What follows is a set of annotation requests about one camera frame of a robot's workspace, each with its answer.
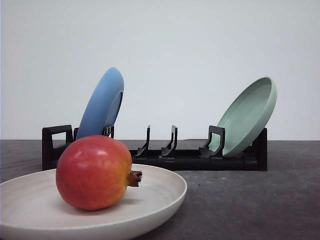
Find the white plate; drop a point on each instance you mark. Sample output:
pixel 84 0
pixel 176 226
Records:
pixel 31 208

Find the blue plate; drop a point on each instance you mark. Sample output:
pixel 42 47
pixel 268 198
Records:
pixel 103 105

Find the black plate rack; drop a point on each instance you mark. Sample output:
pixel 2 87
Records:
pixel 211 156

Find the green plate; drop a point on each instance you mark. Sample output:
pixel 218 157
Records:
pixel 246 116

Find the red pomegranate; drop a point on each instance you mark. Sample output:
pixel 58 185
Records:
pixel 94 171

